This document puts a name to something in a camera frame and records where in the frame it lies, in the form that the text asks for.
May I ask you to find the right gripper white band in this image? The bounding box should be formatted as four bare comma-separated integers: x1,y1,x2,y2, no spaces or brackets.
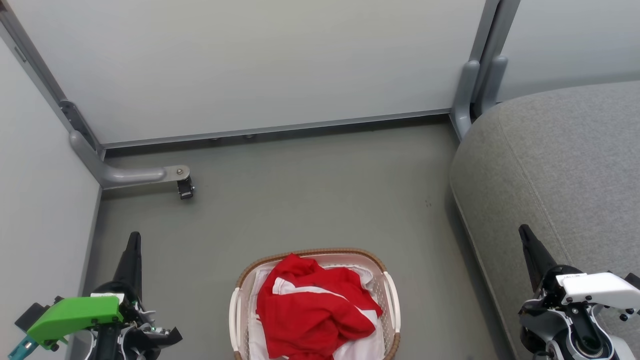
517,224,640,360

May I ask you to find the grey fabric sofa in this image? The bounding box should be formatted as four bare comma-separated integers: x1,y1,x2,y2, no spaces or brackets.
449,80,640,360

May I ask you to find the red white shirt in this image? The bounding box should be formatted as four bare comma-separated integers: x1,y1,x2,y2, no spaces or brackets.
256,253,384,360

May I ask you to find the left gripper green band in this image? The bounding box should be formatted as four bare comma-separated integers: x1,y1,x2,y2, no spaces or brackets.
14,231,183,360

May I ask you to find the white laundry basket brown rim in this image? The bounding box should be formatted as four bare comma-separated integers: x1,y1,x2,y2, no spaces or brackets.
229,247,402,360

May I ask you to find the grey metal partition rail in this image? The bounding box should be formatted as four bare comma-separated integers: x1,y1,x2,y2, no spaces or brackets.
101,107,453,150

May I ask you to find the grey partition foot with plate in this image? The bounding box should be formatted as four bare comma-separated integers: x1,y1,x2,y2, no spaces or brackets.
69,100,192,191

